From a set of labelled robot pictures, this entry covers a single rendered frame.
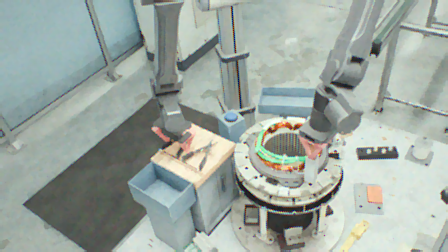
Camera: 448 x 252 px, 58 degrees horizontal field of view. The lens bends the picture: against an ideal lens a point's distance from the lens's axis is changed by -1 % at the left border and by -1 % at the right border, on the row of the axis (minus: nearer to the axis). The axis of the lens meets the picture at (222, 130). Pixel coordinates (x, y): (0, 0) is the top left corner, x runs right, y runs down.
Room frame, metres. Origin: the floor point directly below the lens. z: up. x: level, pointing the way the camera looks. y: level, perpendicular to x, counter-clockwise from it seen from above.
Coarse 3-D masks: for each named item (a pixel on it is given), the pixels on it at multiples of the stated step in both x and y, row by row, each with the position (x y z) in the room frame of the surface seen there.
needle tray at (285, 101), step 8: (264, 88) 1.21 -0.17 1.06; (272, 88) 1.21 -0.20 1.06; (280, 88) 1.20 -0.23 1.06; (288, 88) 1.19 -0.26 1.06; (296, 88) 1.18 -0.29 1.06; (304, 88) 1.17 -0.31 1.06; (312, 88) 1.17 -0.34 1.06; (264, 96) 1.21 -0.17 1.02; (272, 96) 1.20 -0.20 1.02; (280, 96) 1.19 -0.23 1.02; (288, 96) 1.19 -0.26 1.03; (296, 96) 1.18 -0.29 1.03; (304, 96) 1.17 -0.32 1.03; (312, 96) 1.17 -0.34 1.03; (264, 104) 1.11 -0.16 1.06; (272, 104) 1.15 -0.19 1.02; (280, 104) 1.15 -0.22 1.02; (288, 104) 1.14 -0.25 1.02; (296, 104) 1.14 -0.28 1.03; (304, 104) 1.13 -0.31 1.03; (312, 104) 1.13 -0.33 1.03; (264, 112) 1.11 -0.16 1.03; (272, 112) 1.10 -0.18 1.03; (280, 112) 1.09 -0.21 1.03; (288, 112) 1.09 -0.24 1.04; (296, 112) 1.08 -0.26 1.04; (304, 112) 1.07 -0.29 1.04
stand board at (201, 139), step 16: (192, 128) 1.03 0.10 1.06; (176, 144) 0.96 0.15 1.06; (192, 144) 0.95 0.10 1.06; (224, 144) 0.94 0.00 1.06; (160, 160) 0.90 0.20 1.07; (192, 160) 0.88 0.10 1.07; (208, 160) 0.87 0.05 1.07; (224, 160) 0.88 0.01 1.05; (192, 176) 0.82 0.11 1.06; (208, 176) 0.83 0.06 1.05
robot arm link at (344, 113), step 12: (336, 60) 0.72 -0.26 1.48; (324, 72) 0.72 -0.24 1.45; (336, 72) 0.70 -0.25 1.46; (324, 84) 0.70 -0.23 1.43; (336, 84) 0.71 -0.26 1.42; (348, 96) 0.67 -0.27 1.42; (336, 108) 0.65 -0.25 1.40; (348, 108) 0.63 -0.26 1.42; (360, 108) 0.64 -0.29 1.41; (336, 120) 0.63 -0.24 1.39; (348, 120) 0.62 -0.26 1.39; (360, 120) 0.63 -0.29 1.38; (348, 132) 0.62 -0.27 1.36
